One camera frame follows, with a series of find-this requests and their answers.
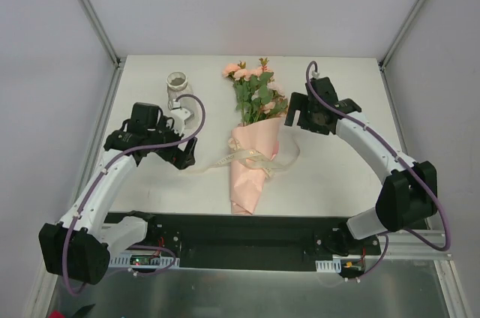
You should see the white ribbed ceramic vase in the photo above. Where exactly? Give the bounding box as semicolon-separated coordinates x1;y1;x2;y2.
166;71;201;131

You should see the pale pink rose stem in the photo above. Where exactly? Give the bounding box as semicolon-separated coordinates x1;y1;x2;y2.
259;81;288;104

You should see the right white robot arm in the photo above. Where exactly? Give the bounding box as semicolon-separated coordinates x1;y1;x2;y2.
285;77;438;256

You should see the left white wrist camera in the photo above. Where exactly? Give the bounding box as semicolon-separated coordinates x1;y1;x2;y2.
169;107;194;135

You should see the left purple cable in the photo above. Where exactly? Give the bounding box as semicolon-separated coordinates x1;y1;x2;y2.
61;94;208;298

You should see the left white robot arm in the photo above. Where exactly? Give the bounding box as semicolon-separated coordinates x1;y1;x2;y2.
38;100;197;285

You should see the peach double rose stem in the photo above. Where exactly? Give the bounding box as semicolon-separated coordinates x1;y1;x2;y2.
222;61;251;126

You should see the cream gold-lettered ribbon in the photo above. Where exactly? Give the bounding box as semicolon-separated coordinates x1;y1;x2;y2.
187;138;301;178

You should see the pink wrapping paper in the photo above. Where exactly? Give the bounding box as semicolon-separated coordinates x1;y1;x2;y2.
229;118;282;215

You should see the aluminium frame extrusion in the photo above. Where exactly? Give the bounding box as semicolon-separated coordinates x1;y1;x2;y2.
377;229;453;261

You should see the small peach flower stem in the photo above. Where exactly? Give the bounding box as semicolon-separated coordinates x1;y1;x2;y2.
246;58;271;125

